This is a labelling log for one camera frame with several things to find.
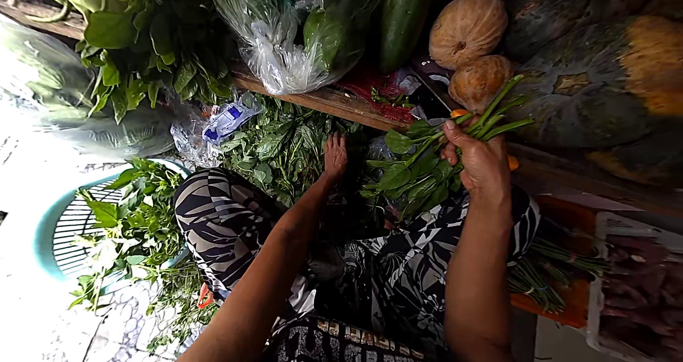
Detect person's left hand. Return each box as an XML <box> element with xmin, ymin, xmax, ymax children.
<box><xmin>324</xmin><ymin>132</ymin><xmax>348</xmax><ymax>180</ymax></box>

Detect person's right hand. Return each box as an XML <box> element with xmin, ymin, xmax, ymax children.
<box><xmin>441</xmin><ymin>114</ymin><xmax>512</xmax><ymax>196</ymax></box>

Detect bunch of long-stemmed greens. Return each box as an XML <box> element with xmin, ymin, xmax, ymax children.
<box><xmin>360</xmin><ymin>74</ymin><xmax>535</xmax><ymax>223</ymax></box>

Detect person's right forearm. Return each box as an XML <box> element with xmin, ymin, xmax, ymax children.
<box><xmin>444</xmin><ymin>188</ymin><xmax>514</xmax><ymax>362</ymax></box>

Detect person's left forearm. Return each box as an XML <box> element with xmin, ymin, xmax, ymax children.
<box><xmin>176</xmin><ymin>173</ymin><xmax>338</xmax><ymax>362</ymax></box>

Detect wooden shelf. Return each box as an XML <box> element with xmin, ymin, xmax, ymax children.
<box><xmin>0</xmin><ymin>0</ymin><xmax>683</xmax><ymax>219</ymax></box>

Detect pile of leafy greens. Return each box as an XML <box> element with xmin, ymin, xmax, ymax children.
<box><xmin>216</xmin><ymin>94</ymin><xmax>369</xmax><ymax>208</ymax></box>

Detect small round tan pumpkin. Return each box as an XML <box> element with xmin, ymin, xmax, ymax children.
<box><xmin>448</xmin><ymin>55</ymin><xmax>514</xmax><ymax>114</ymax></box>

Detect red mesh bag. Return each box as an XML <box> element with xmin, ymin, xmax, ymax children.
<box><xmin>332</xmin><ymin>68</ymin><xmax>418</xmax><ymax>125</ymax></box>

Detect knotted clear plastic bag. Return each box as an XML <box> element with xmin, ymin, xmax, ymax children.
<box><xmin>211</xmin><ymin>0</ymin><xmax>387</xmax><ymax>96</ymax></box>

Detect tan ribbed pumpkin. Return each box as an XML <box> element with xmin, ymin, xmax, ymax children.
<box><xmin>428</xmin><ymin>0</ymin><xmax>509</xmax><ymax>71</ymax></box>

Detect blue and white plastic bag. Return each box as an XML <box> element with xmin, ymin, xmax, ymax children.
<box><xmin>202</xmin><ymin>94</ymin><xmax>263</xmax><ymax>145</ymax></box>

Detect long dark green gourd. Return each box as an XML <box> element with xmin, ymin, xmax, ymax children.
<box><xmin>379</xmin><ymin>0</ymin><xmax>435</xmax><ymax>75</ymax></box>

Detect person's legs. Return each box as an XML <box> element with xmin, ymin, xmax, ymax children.
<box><xmin>173</xmin><ymin>167</ymin><xmax>541</xmax><ymax>304</ymax></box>

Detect large dark green pumpkin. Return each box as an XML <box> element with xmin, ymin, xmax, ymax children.
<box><xmin>509</xmin><ymin>17</ymin><xmax>683</xmax><ymax>149</ymax></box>

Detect crumpled clear plastic bag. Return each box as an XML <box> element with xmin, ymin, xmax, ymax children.
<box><xmin>170</xmin><ymin>98</ymin><xmax>221</xmax><ymax>168</ymax></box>

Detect dark mottled pumpkin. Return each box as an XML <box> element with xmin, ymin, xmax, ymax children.
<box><xmin>503</xmin><ymin>0</ymin><xmax>649</xmax><ymax>63</ymax></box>

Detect bundles of thin green stalks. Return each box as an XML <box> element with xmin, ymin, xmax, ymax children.
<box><xmin>507</xmin><ymin>236</ymin><xmax>610</xmax><ymax>315</ymax></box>

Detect dark green orange-patched pumpkin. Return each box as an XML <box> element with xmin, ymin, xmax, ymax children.
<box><xmin>586</xmin><ymin>132</ymin><xmax>683</xmax><ymax>188</ymax></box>

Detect orange tray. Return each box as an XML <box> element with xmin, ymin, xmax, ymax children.
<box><xmin>509</xmin><ymin>194</ymin><xmax>598</xmax><ymax>329</ymax></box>

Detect person's body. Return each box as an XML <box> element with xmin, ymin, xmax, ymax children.
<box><xmin>261</xmin><ymin>239</ymin><xmax>454</xmax><ymax>362</ymax></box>

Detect red plastic piece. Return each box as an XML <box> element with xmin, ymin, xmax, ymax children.
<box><xmin>197</xmin><ymin>282</ymin><xmax>215</xmax><ymax>310</ymax></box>

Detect bundle of broad-leaved greens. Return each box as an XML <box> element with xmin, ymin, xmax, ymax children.
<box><xmin>76</xmin><ymin>0</ymin><xmax>235</xmax><ymax>125</ymax></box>

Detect heap of bright green leaves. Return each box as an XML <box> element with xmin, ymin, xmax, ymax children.
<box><xmin>69</xmin><ymin>157</ymin><xmax>186</xmax><ymax>312</ymax></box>

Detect white plastic crate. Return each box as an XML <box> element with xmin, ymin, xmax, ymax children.
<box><xmin>586</xmin><ymin>211</ymin><xmax>683</xmax><ymax>362</ymax></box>

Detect heap of thin feathery greens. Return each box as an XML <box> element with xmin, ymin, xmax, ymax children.
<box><xmin>145</xmin><ymin>255</ymin><xmax>219</xmax><ymax>357</ymax></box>

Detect pile of purple-brown produce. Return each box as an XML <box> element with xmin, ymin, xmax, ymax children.
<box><xmin>600</xmin><ymin>235</ymin><xmax>683</xmax><ymax>360</ymax></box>

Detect large clear bag of vegetables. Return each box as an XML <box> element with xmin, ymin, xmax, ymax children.
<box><xmin>0</xmin><ymin>14</ymin><xmax>177</xmax><ymax>163</ymax></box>

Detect turquoise plastic basket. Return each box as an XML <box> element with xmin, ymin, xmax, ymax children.
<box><xmin>34</xmin><ymin>158</ymin><xmax>192</xmax><ymax>296</ymax></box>

